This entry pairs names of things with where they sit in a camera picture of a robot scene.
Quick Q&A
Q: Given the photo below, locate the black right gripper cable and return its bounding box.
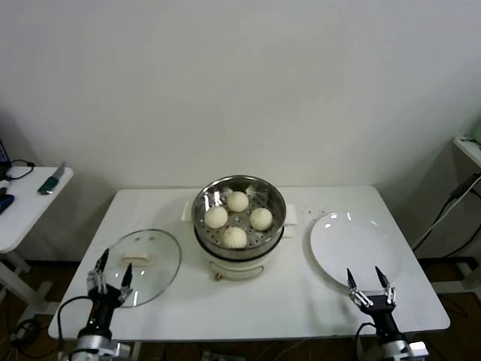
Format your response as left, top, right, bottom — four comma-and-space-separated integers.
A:
355, 321, 377, 361

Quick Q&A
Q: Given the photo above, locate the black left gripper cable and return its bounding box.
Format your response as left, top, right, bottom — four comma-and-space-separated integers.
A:
56, 296, 95, 343

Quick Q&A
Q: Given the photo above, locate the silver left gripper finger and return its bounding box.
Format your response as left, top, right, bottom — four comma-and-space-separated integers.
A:
86, 247, 110, 294
118, 262, 134, 302

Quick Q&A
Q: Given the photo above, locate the cream electric cooking pot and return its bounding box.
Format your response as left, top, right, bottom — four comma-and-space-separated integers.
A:
195, 221, 294, 282

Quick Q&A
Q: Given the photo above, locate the grey floor power adapter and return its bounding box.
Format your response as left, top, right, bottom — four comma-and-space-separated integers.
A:
11, 318, 43, 343

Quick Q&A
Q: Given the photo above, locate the white stand base frame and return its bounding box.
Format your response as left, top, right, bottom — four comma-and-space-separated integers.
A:
431, 261, 481, 294

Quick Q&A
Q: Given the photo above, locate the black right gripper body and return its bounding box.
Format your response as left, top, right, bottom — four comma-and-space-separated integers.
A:
362, 296, 399, 335

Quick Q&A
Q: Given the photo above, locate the grey cable with black adapter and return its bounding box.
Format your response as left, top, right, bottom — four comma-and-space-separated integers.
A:
411, 172, 481, 251

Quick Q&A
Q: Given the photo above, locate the white side table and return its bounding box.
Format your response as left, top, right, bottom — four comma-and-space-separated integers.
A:
0, 165, 75, 324

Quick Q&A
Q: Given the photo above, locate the round glass pot lid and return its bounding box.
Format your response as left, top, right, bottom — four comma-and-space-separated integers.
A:
94, 228, 183, 308

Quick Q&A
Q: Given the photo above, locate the white steamed baozi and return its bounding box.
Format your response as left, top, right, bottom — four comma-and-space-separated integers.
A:
204, 206, 229, 229
249, 207, 274, 232
227, 190, 250, 213
220, 226, 248, 249

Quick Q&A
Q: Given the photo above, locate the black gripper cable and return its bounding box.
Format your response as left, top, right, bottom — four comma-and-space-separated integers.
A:
355, 321, 377, 361
56, 296, 95, 343

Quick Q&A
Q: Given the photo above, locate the blue plastic object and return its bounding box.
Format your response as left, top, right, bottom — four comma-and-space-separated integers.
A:
0, 192, 16, 215

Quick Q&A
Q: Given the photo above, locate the white round plate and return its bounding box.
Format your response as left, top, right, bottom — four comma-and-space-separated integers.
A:
310, 212, 402, 293

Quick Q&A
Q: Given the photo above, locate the stainless steel steamer basket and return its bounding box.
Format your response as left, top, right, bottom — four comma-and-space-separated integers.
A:
182, 174, 300, 260

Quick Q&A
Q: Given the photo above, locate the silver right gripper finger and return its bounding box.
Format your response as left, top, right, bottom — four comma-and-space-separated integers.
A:
346, 267, 371, 308
375, 265, 397, 305

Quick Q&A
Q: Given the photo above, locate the black cable on side table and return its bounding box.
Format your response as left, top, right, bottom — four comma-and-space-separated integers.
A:
5, 158, 37, 181

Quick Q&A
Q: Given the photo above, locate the green handled knife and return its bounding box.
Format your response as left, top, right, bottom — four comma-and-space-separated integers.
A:
37, 160, 68, 196

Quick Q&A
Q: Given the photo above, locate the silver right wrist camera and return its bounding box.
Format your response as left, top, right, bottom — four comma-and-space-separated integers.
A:
407, 341, 429, 358

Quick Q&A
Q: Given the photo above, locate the white shelf board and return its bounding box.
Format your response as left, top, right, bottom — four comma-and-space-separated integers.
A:
452, 135, 481, 168

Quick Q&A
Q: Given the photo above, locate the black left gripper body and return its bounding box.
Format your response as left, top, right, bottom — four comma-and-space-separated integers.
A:
88, 284, 123, 332

